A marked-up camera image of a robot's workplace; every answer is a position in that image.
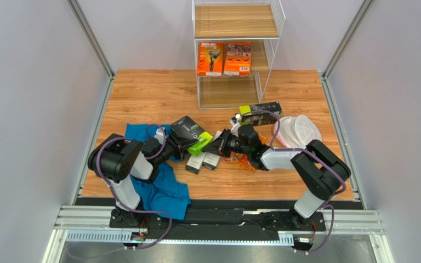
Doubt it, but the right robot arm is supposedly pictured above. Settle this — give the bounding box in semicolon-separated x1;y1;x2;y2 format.
203;124;351;229

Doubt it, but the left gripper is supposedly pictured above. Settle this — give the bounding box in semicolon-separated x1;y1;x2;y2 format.
154;131;198;165

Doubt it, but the orange disposable razor pack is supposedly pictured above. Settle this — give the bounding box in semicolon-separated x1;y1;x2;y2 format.
237;153;257;171

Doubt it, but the orange razor box front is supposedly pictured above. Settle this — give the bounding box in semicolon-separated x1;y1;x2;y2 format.
196;41;224;77

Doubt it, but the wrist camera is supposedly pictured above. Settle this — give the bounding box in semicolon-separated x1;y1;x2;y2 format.
154;127;166;145
230;114;242;137

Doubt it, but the white tall box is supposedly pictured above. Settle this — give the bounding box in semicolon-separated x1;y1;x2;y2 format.
202;130;223;170
185;152;206;174

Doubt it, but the black green razor box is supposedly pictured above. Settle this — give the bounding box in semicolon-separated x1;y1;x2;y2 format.
233;101;282;126
170;116;213;157

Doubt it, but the blue cloth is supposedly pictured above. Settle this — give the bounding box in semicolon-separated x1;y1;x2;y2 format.
125;124;191;220

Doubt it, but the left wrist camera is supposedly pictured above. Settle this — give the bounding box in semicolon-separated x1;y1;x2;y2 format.
154;127;166;145

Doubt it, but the orange toothbrush pack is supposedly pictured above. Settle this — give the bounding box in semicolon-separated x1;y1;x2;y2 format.
223;152;246;165

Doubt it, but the orange razor box back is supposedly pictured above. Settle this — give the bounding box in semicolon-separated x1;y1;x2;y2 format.
223;41;252;77

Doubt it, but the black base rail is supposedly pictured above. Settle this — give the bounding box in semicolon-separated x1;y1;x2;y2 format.
109;199;328;242

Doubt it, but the white wire shelf rack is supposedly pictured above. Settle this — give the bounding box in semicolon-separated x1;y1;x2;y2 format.
192;1;286;110

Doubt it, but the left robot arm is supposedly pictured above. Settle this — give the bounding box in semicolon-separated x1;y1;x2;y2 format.
88;134;197;227

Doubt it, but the orange razor box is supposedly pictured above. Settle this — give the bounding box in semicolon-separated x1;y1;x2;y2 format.
196;41;224;77
223;41;252;77

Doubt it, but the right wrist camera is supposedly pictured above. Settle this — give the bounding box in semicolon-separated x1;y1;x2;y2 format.
230;114;242;137

